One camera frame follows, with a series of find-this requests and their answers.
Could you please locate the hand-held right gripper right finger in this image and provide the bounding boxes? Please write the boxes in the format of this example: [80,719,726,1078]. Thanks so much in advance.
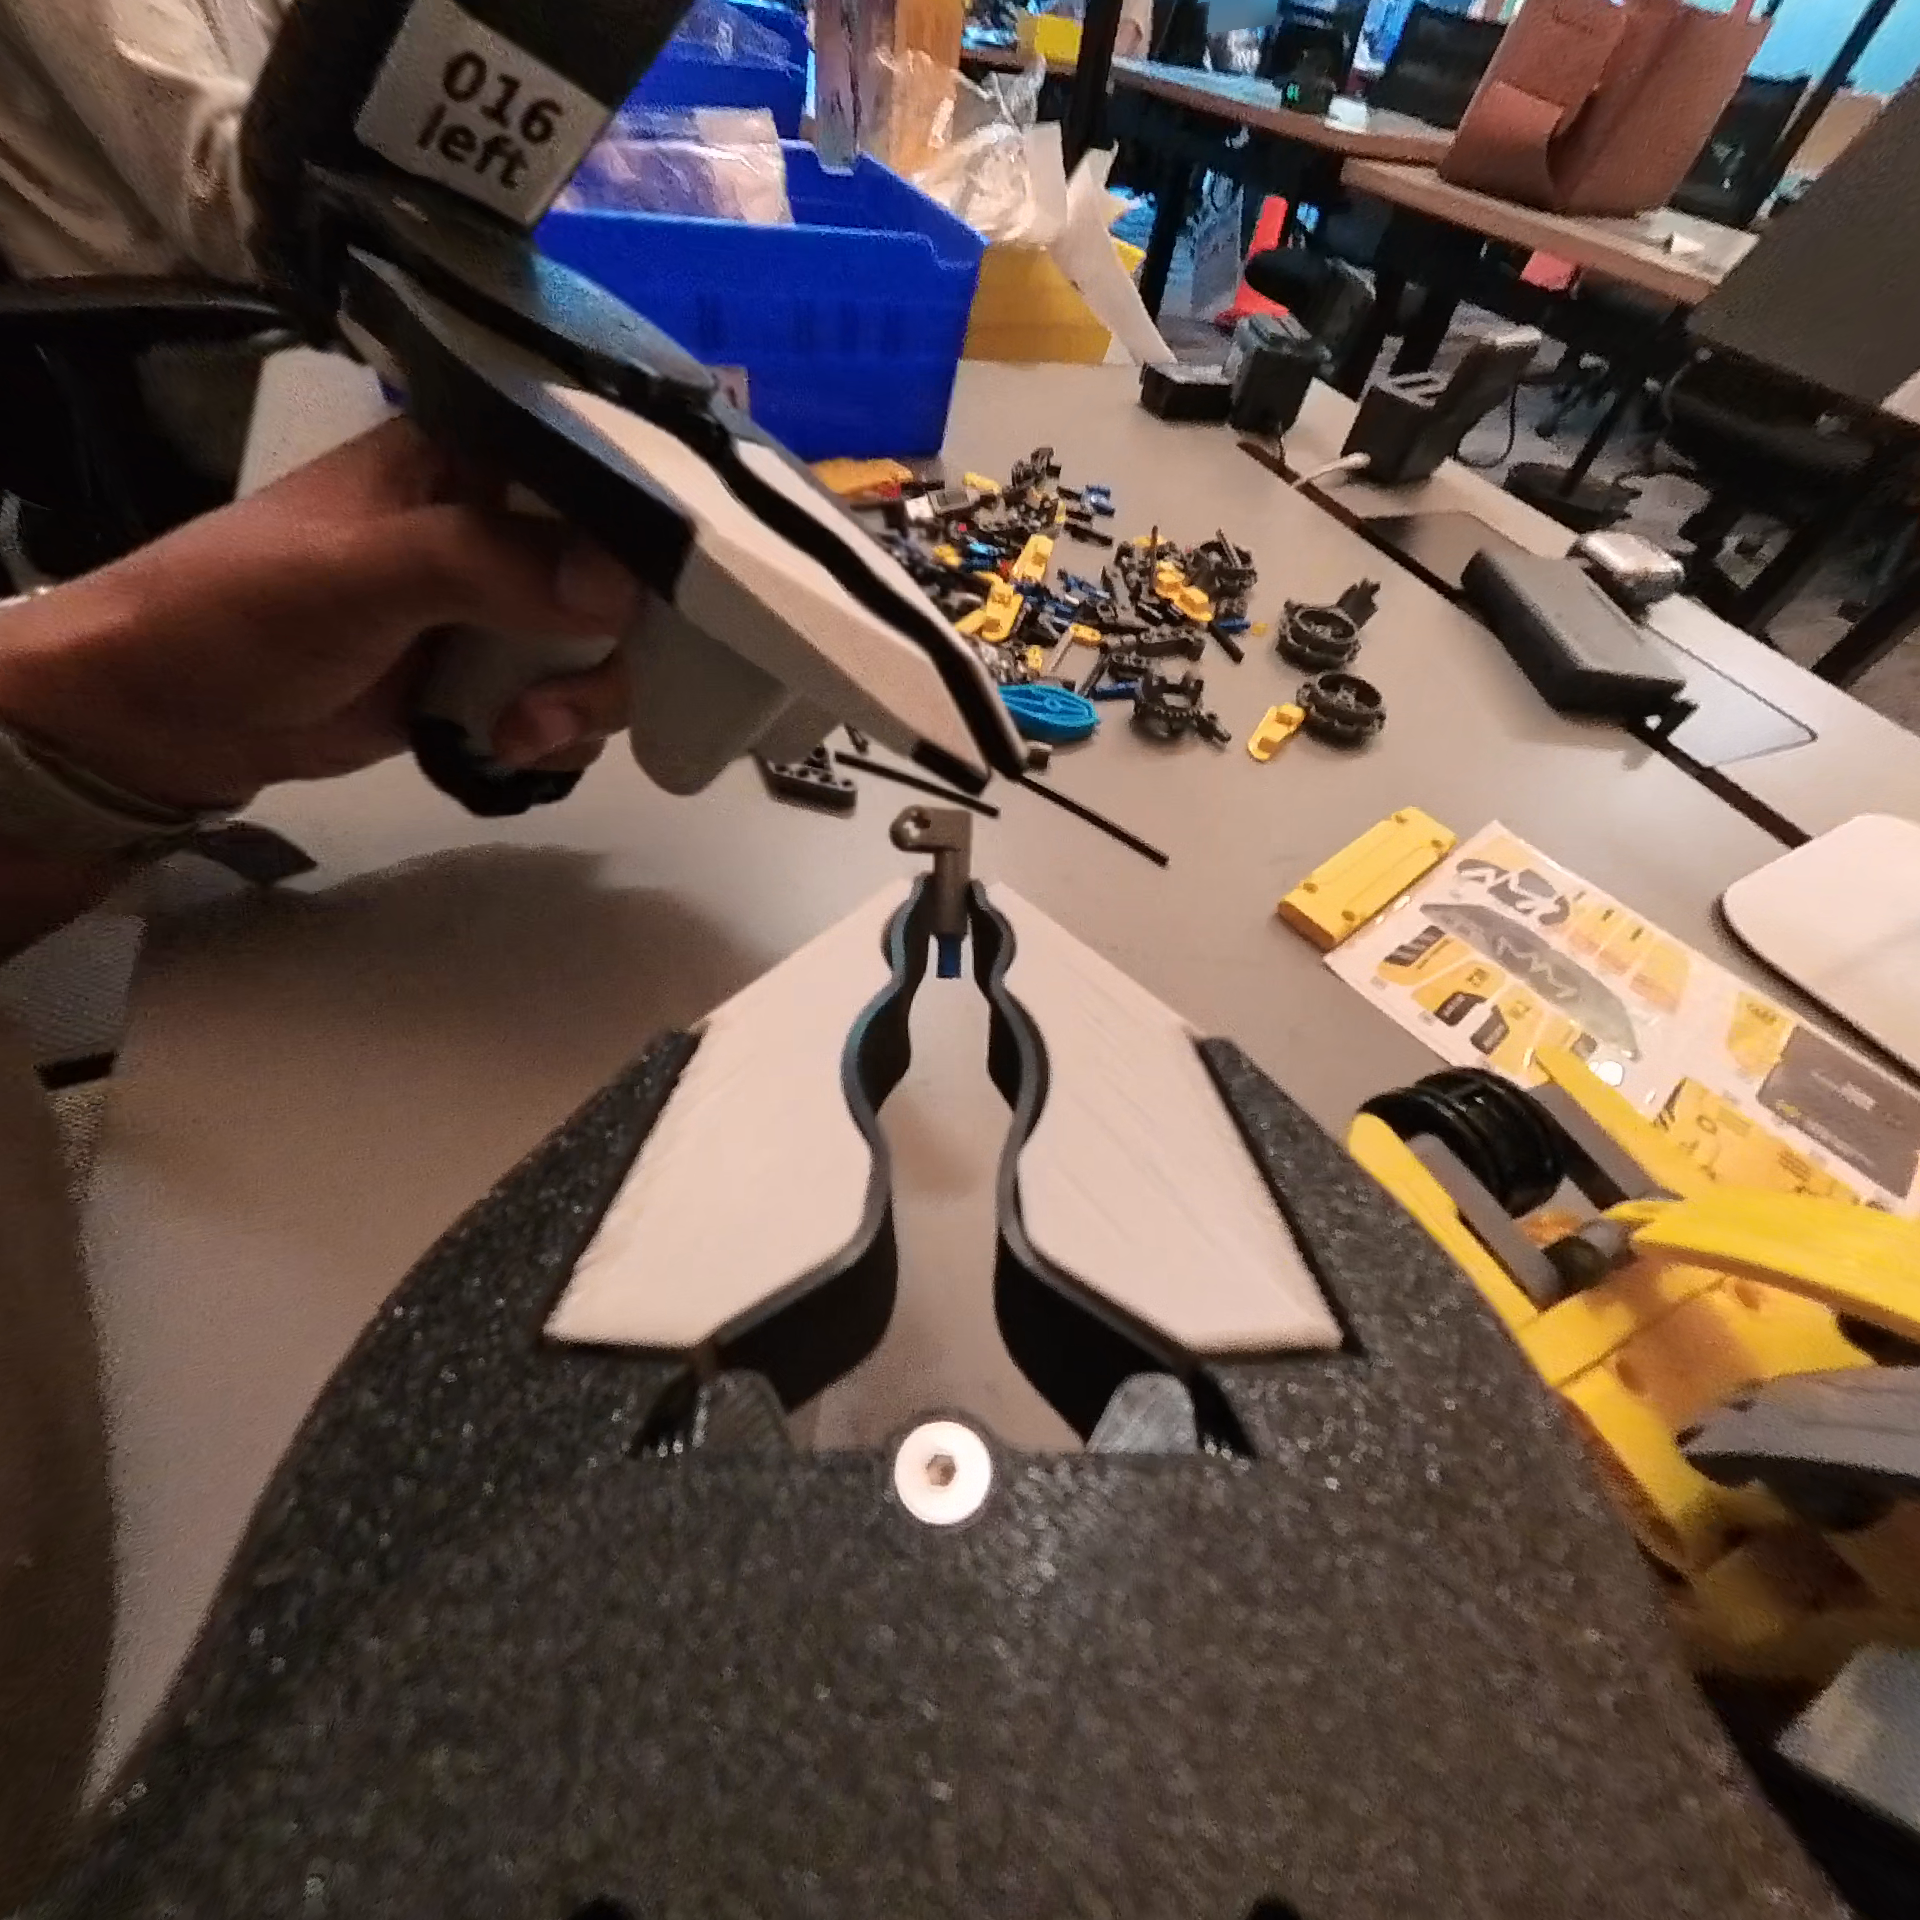
[976,880,1347,1421]

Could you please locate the black display board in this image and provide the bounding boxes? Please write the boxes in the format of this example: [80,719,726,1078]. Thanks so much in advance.
[1686,75,1920,413]

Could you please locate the black vertical pole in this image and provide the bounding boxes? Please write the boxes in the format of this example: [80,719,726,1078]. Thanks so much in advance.
[1058,0,1130,167]

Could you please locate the clear plastic bags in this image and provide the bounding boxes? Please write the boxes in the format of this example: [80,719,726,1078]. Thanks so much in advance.
[884,51,1180,367]

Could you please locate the black charging dock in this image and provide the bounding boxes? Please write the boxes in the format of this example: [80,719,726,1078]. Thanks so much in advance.
[1339,326,1546,489]

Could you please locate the black office chair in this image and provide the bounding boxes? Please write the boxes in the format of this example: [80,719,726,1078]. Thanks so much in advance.
[0,275,308,577]

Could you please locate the yellow flat toy panel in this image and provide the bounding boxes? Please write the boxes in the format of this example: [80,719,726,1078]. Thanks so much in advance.
[1275,803,1461,953]

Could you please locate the brown bag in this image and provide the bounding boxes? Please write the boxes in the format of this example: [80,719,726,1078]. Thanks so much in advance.
[1440,0,1777,218]

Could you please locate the grey computer mouse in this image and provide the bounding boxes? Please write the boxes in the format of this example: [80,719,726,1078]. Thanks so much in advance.
[1572,527,1685,606]

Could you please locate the yellow plastic bin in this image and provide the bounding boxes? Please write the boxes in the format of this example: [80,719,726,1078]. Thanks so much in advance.
[966,238,1149,365]

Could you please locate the wooden top desk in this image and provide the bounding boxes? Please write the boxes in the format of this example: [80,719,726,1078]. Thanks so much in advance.
[1339,151,1765,317]
[1112,57,1461,167]

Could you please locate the printed sticker sheet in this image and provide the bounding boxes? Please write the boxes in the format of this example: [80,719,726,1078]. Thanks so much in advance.
[1323,818,1920,1214]

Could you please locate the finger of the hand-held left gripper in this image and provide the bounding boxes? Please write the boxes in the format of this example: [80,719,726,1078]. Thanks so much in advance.
[526,367,1041,770]
[627,439,1041,800]

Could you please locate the person's shirt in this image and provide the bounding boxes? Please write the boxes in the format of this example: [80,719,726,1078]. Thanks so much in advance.
[0,0,290,287]

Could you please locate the blue plastic bin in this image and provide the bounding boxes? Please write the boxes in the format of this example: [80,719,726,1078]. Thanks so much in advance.
[609,0,818,144]
[533,141,987,461]

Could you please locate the person's left hand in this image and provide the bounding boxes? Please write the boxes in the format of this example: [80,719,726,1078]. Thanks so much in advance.
[0,423,643,816]

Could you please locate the black flat power bank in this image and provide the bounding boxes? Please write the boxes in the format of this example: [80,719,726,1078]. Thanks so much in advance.
[1458,543,1691,717]

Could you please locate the grey connector with blue pin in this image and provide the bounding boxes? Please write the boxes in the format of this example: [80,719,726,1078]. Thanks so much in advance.
[892,803,981,981]

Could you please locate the black thin axle rod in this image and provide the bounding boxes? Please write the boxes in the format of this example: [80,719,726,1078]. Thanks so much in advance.
[834,749,1004,824]
[1030,775,1173,867]

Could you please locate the yellow toy vehicle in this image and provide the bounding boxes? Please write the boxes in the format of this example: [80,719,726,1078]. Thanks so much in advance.
[1344,1048,1920,1705]

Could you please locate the grey wrist strap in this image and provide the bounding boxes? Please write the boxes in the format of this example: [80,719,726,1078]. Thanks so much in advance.
[0,717,320,889]

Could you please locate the black battery pack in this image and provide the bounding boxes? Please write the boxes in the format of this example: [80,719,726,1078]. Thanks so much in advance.
[1228,315,1336,440]

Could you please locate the white rounded pad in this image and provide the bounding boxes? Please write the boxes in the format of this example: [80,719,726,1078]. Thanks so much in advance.
[1720,814,1920,1075]

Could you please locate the black triangular toy beam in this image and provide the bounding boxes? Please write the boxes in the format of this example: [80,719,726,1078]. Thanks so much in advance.
[756,741,862,814]

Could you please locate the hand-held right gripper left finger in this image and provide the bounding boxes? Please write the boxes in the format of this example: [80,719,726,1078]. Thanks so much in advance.
[545,877,921,1413]

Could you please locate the pile of small toy pieces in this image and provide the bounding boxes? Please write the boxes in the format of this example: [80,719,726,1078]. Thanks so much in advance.
[817,440,1268,753]

